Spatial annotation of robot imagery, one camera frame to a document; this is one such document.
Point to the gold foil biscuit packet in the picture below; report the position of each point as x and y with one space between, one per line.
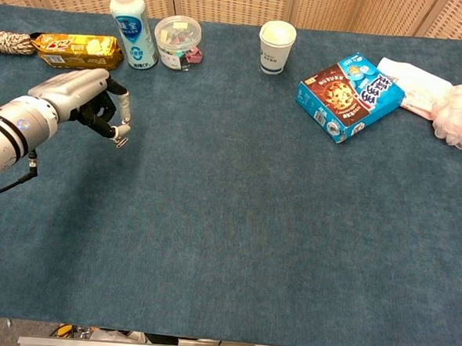
77 52

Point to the yellow base frame part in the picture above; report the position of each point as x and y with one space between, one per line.
62 329

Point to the blue chocolate cookie box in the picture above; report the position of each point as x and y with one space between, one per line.
345 97

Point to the blue felt table cloth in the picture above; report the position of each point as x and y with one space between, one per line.
228 220

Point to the white milk drink bottle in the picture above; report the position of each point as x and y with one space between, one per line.
133 30

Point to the clear jar of binder clips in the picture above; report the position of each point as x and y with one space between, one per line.
176 36

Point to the white pink tissue packet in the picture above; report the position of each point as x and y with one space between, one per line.
416 88

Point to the white paper cup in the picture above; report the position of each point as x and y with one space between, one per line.
276 46

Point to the small metal paper clip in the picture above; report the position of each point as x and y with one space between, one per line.
122 143

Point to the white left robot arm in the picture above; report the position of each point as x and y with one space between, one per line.
9 136

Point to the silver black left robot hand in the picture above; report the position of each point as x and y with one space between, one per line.
75 89

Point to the woven rattan folding screen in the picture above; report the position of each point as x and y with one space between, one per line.
233 2

